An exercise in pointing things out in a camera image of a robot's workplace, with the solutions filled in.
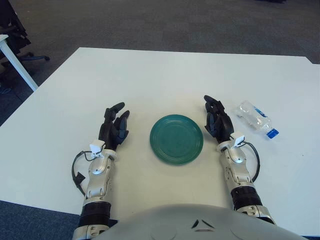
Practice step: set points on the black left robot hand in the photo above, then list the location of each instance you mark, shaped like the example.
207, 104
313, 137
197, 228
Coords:
110, 130

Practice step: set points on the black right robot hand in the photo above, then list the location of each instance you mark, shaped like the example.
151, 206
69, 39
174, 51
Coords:
222, 125

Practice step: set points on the clear plastic bottle blue cap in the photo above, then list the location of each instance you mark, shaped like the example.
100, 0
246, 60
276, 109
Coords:
252, 115

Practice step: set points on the green round plate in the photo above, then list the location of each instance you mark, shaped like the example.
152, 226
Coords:
176, 140

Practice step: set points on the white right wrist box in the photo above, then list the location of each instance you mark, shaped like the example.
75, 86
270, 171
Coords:
237, 138

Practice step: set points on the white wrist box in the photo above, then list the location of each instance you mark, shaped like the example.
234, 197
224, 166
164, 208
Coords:
237, 138
96, 147

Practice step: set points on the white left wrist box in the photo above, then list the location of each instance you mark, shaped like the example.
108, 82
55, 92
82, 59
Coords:
96, 147

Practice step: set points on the grey robot torso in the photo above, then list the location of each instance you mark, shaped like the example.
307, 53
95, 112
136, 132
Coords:
175, 222

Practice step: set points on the white side table leg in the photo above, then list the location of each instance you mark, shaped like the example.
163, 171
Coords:
17, 65

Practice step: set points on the black office chair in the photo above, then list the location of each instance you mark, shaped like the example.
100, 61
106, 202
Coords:
15, 32

